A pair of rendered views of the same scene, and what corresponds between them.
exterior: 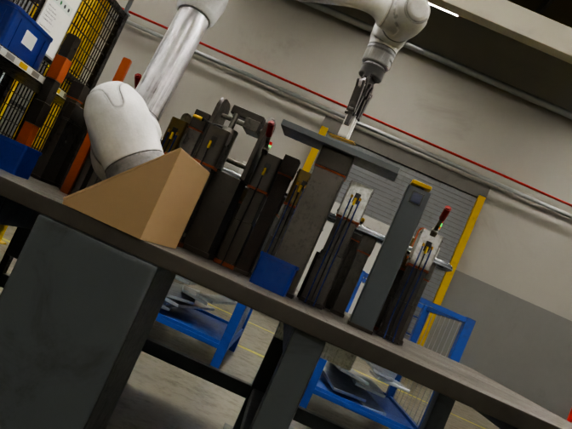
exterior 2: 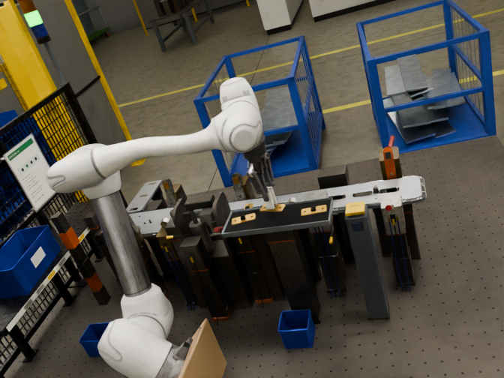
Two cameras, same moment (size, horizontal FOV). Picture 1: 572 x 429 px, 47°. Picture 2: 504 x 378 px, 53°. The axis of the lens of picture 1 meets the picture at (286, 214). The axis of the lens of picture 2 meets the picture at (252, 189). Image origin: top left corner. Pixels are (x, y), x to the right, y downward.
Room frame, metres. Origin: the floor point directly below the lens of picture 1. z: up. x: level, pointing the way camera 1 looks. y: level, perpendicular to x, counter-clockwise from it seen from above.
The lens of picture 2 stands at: (0.54, -0.39, 2.05)
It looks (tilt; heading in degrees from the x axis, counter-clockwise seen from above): 27 degrees down; 15
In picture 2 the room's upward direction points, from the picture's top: 19 degrees counter-clockwise
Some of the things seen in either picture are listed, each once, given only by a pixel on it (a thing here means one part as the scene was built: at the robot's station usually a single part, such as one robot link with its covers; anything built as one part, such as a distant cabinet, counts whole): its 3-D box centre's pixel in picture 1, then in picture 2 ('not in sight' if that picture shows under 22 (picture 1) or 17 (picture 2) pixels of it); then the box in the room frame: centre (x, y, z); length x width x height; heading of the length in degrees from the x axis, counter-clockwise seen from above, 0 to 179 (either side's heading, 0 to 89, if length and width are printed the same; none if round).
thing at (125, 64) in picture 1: (96, 125); not in sight; (2.23, 0.70, 0.95); 0.03 x 0.01 x 0.50; 84
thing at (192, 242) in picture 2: (193, 185); (206, 283); (2.02, 0.29, 0.89); 0.09 x 0.08 x 0.38; 174
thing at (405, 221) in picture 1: (389, 259); (367, 265); (1.93, -0.33, 0.92); 0.08 x 0.08 x 0.44; 84
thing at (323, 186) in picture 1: (308, 221); (294, 271); (1.96, -0.07, 0.92); 0.10 x 0.08 x 0.45; 84
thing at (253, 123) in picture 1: (218, 179); (217, 253); (2.12, 0.24, 0.95); 0.18 x 0.13 x 0.49; 84
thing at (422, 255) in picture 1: (408, 286); (398, 244); (2.07, -0.44, 0.88); 0.12 x 0.07 x 0.36; 174
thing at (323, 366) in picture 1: (371, 352); (420, 82); (4.67, -0.94, 0.48); 1.20 x 0.80 x 0.95; 179
